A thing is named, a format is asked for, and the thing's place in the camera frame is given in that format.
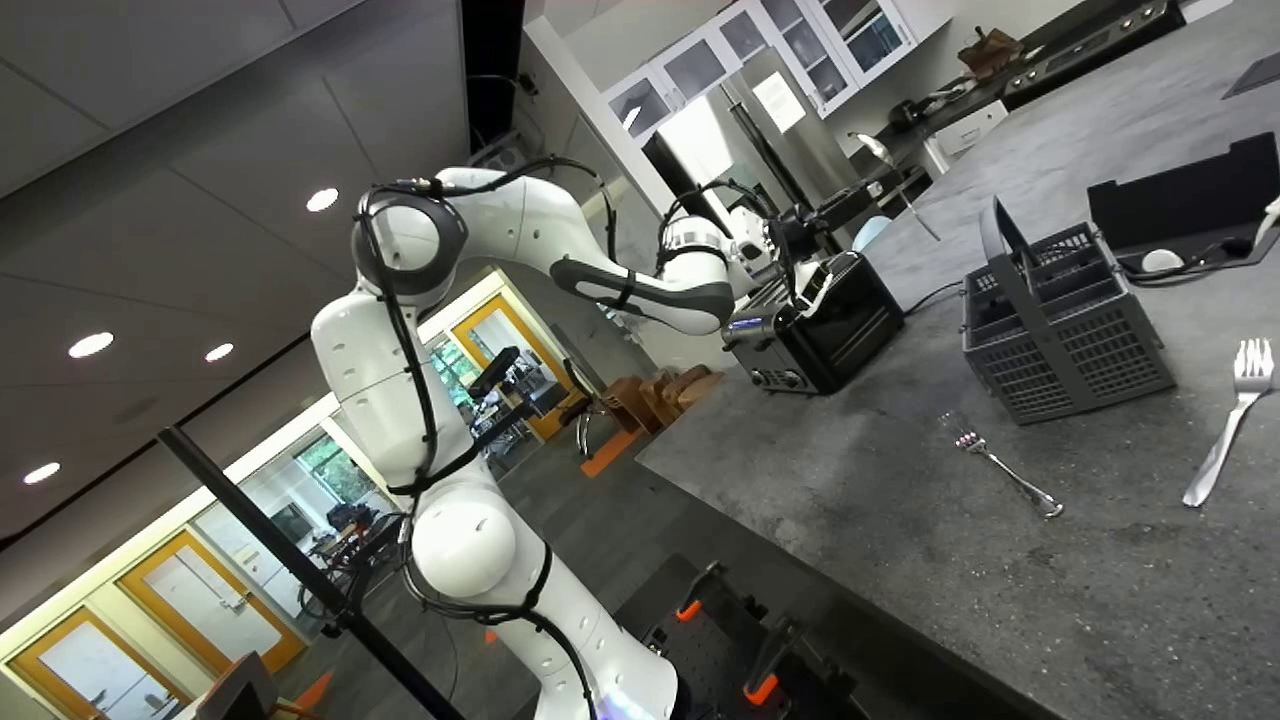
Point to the white glass-door wall cabinet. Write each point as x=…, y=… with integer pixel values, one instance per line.
x=813, y=44

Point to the kitchen counter unit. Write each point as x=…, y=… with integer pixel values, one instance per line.
x=964, y=128

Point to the black tilted monitor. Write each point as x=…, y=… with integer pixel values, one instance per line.
x=492, y=370

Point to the dark coffee pot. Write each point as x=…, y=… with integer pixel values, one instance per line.
x=913, y=110

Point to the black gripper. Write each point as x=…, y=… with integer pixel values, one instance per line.
x=796, y=241

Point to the round recessed ceiling light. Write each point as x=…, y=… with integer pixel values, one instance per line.
x=222, y=352
x=41, y=474
x=90, y=344
x=320, y=203

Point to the black open case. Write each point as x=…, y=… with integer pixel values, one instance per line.
x=1185, y=203

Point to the white paper sign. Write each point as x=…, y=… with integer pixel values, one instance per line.
x=781, y=100

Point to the black box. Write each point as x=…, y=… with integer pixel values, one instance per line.
x=841, y=327

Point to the white oval object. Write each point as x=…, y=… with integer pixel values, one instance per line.
x=1161, y=260

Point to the stainless steel kitchen appliance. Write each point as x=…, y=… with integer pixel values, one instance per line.
x=821, y=153

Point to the small silver fork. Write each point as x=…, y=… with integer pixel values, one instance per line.
x=1012, y=474

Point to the large silver fork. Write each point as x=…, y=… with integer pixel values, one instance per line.
x=1249, y=361

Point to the yellow framed glass door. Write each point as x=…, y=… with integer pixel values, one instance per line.
x=92, y=666
x=512, y=340
x=212, y=603

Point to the grey plastic cutlery holder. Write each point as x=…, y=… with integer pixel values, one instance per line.
x=1083, y=344

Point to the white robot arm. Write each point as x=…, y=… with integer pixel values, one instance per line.
x=453, y=545

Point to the black tripod pole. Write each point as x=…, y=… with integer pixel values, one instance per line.
x=305, y=572

